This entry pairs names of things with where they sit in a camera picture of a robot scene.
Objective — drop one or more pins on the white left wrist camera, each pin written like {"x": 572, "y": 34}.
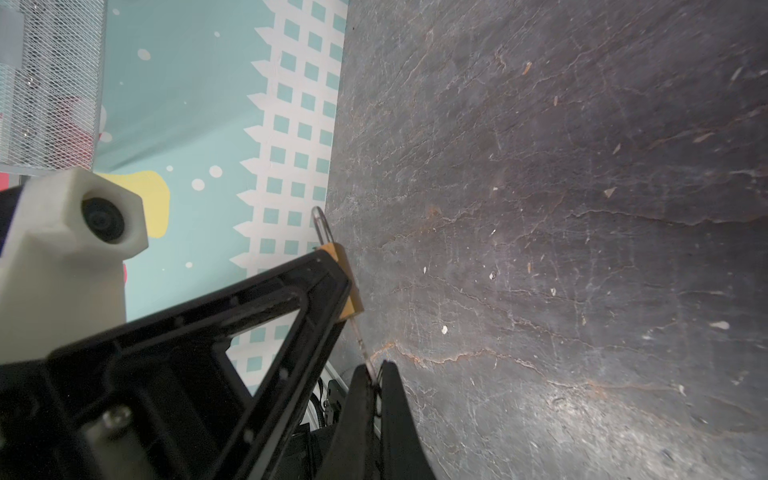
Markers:
{"x": 64, "y": 240}

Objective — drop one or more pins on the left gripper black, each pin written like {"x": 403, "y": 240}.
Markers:
{"x": 65, "y": 417}

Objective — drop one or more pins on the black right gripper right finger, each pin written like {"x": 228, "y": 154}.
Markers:
{"x": 402, "y": 453}

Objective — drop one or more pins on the small spare key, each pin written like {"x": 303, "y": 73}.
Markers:
{"x": 364, "y": 351}

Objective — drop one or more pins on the white wire wall basket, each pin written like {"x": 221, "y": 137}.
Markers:
{"x": 52, "y": 60}

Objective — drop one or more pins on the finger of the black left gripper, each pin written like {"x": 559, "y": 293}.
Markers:
{"x": 294, "y": 336}

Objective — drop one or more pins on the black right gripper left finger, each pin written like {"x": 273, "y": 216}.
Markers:
{"x": 351, "y": 453}

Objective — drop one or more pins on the small brass padlock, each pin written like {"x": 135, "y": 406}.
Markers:
{"x": 354, "y": 305}

